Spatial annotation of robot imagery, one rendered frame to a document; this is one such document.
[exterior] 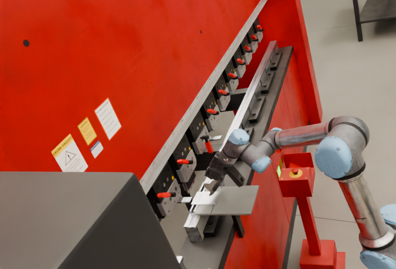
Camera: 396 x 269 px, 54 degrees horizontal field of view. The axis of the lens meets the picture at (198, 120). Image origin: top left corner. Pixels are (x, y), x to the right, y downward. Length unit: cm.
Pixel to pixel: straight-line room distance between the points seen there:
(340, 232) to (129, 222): 264
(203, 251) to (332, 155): 80
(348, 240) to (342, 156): 168
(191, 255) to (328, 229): 138
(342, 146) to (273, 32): 250
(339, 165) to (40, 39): 92
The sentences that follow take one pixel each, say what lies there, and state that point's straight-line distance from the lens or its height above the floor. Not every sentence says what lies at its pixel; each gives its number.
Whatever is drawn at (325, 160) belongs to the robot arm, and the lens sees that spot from 127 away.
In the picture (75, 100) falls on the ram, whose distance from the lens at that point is 116.
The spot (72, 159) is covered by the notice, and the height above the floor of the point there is 166.
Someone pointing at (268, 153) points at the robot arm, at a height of 123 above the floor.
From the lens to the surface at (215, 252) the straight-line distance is 176.
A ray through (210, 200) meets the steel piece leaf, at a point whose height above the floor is 100.
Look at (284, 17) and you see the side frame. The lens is 359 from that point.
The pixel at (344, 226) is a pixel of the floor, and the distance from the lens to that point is 296.
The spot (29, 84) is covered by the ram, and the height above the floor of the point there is 189.
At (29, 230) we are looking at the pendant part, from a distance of 34.
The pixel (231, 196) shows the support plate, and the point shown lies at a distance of 180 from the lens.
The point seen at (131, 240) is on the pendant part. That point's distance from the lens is 33.
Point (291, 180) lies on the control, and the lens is 215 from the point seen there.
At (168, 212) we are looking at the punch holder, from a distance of 153.
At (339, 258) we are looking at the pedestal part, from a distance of 276.
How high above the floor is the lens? 211
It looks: 26 degrees down
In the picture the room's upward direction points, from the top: 20 degrees counter-clockwise
